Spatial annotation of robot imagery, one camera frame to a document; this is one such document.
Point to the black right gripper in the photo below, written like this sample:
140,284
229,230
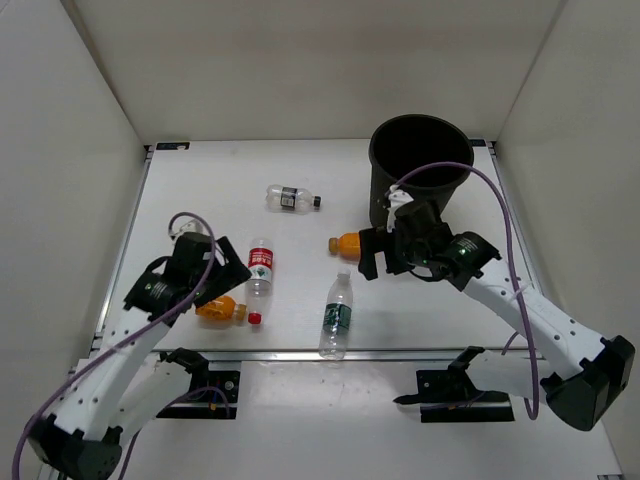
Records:
377,240

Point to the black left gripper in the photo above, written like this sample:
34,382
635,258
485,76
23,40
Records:
231,273

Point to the orange bottle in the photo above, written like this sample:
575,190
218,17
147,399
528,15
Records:
347,246
222,309

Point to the clear bottle red label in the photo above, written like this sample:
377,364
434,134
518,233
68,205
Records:
259,287

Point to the clear bottle black label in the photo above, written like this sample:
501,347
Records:
291,199

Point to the clear bottle green label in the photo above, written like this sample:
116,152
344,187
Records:
337,318

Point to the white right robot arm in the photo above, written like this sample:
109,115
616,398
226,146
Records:
582,373

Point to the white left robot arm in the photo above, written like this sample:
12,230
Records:
83,433

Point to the black round bin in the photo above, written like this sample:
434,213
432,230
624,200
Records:
404,143

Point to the dark table label sticker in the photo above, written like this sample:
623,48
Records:
172,146

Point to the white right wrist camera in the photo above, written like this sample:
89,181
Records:
397,198

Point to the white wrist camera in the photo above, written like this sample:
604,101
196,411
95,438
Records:
397,198
188,227

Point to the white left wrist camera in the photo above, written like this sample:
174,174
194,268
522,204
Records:
188,227

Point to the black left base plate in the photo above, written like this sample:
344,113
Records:
213,396

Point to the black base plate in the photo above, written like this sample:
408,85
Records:
213,396
443,397

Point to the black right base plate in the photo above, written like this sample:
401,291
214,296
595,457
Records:
443,397

